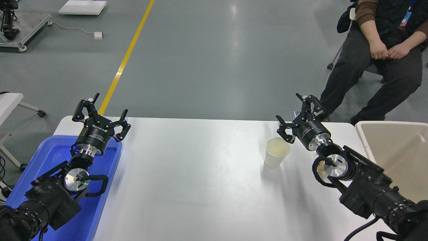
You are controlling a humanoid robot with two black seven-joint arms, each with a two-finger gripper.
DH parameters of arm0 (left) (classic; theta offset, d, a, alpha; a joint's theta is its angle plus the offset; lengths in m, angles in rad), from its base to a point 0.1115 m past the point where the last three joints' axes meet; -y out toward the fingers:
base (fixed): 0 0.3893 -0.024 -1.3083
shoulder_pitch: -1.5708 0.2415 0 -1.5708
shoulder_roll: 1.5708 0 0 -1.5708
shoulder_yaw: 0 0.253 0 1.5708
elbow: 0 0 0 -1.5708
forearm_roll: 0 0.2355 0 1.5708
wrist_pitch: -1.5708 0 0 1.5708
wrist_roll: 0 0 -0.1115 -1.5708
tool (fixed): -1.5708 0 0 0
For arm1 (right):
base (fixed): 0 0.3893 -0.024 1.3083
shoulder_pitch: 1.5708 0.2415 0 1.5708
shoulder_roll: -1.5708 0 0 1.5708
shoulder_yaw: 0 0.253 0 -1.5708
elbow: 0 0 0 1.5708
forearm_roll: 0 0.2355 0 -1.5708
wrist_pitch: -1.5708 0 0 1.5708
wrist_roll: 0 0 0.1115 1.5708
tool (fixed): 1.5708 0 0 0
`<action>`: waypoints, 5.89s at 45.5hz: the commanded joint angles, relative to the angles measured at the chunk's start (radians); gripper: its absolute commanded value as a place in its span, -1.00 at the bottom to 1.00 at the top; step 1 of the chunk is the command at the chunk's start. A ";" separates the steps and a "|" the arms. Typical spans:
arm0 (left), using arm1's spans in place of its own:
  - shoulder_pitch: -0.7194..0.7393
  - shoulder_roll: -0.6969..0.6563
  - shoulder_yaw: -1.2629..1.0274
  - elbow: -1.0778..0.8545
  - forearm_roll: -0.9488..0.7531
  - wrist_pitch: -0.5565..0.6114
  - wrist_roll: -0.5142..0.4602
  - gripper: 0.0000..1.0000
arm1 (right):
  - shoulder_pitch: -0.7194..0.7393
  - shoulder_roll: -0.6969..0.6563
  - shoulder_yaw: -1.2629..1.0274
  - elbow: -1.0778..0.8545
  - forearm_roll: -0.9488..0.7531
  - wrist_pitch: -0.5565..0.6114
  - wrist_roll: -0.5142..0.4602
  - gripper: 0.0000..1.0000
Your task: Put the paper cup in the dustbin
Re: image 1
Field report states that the person's right hand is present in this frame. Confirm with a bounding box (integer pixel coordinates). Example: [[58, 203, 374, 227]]
[[369, 39, 389, 60]]

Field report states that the blue plastic tray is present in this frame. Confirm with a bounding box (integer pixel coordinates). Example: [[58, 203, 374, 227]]
[[4, 135, 123, 241]]

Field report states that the white flat board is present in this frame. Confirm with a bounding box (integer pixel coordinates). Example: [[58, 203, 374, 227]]
[[58, 0, 107, 16]]

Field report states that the white paper cup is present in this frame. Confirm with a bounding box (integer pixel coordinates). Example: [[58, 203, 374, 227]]
[[264, 137, 291, 169]]

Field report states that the large pale bin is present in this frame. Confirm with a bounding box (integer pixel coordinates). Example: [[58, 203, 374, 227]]
[[354, 121, 428, 205]]

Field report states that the white thin cable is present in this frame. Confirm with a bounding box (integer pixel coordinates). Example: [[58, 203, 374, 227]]
[[52, 22, 95, 35]]

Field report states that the person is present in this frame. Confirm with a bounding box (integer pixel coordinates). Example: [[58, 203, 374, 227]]
[[319, 0, 428, 126]]

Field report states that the metal wheeled platform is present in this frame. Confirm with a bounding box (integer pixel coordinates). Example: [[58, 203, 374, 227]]
[[0, 12, 52, 52]]

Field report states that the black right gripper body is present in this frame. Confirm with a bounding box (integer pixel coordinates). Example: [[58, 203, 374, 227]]
[[293, 115, 328, 150]]

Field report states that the white side table with casters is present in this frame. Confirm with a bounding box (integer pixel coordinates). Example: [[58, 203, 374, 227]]
[[0, 92, 47, 171]]

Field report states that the wheeled chair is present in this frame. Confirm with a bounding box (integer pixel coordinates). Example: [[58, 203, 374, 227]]
[[327, 7, 388, 84]]

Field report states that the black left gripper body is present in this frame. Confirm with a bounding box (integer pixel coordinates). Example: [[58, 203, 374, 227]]
[[76, 116, 114, 152]]

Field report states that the person's left hand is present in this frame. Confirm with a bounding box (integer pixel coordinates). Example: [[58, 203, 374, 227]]
[[388, 44, 411, 60]]

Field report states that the black floor cable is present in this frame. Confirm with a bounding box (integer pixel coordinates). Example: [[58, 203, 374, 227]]
[[0, 155, 11, 202]]

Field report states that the black machine on platform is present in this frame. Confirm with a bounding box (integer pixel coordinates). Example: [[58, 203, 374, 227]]
[[0, 0, 20, 41]]

